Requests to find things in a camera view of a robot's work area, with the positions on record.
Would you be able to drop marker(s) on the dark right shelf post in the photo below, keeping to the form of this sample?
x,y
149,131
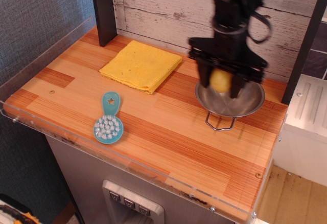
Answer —
x,y
307,42

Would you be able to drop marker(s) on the clear acrylic table guard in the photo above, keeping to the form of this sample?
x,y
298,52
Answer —
x,y
161,138

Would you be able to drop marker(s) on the grey toy dispenser panel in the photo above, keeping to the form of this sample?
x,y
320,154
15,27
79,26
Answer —
x,y
125,206

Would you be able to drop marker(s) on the teal dish scrubber brush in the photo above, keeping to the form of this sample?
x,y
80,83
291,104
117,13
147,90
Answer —
x,y
109,128

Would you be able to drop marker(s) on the yellow toy potato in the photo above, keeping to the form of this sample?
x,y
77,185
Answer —
x,y
220,80

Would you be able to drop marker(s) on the steel pan with handles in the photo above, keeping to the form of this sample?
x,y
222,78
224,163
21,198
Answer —
x,y
249,100

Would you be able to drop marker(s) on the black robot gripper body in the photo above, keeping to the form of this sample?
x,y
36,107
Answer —
x,y
229,52

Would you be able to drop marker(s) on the white toy cabinet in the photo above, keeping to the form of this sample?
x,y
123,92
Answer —
x,y
301,147

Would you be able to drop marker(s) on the dark left shelf post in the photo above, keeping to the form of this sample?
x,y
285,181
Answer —
x,y
105,19

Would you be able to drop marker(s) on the yellow object bottom left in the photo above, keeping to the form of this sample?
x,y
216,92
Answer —
x,y
24,218

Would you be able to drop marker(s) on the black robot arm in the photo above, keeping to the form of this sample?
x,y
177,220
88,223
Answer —
x,y
234,15

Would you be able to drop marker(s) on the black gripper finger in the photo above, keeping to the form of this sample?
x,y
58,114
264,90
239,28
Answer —
x,y
204,69
237,83

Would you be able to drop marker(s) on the folded yellow cloth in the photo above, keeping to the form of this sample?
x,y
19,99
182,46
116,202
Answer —
x,y
141,66

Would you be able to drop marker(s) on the dark shelf post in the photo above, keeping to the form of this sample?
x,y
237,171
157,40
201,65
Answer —
x,y
105,19
307,42

